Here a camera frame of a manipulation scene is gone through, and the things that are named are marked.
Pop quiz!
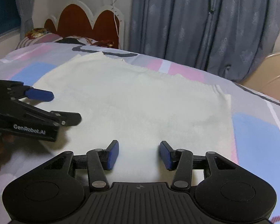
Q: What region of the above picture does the cream knit sweater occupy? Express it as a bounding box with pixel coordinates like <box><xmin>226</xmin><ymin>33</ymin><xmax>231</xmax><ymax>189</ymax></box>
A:
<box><xmin>34</xmin><ymin>52</ymin><xmax>234</xmax><ymax>182</ymax></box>

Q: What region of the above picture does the striped pink pillow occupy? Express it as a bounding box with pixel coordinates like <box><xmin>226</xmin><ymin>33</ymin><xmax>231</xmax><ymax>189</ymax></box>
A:
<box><xmin>15</xmin><ymin>28</ymin><xmax>63</xmax><ymax>50</ymax></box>

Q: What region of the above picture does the dark floral pillow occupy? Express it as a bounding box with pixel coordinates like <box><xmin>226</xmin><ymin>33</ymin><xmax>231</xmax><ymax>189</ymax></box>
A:
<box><xmin>54</xmin><ymin>36</ymin><xmax>115</xmax><ymax>49</ymax></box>

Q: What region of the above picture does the red white scalloped headboard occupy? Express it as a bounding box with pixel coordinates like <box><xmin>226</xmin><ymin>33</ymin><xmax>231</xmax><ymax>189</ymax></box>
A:
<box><xmin>44</xmin><ymin>0</ymin><xmax>125</xmax><ymax>49</ymax></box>

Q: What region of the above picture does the patterned pink blue bedsheet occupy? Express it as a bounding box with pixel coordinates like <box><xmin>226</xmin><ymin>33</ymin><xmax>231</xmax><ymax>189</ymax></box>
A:
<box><xmin>0</xmin><ymin>43</ymin><xmax>280</xmax><ymax>223</ymax></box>

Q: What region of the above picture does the beige arched headboard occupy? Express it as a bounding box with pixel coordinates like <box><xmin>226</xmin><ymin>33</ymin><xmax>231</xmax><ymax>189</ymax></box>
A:
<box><xmin>240</xmin><ymin>52</ymin><xmax>280</xmax><ymax>101</ymax></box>

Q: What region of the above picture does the blue-grey curtain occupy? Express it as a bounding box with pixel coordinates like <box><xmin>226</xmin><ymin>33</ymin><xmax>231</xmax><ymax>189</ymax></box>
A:
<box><xmin>129</xmin><ymin>0</ymin><xmax>280</xmax><ymax>82</ymax></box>

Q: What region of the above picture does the white hanging cable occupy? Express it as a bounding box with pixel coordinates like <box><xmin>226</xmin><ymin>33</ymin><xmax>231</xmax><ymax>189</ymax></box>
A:
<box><xmin>102</xmin><ymin>0</ymin><xmax>125</xmax><ymax>40</ymax></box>

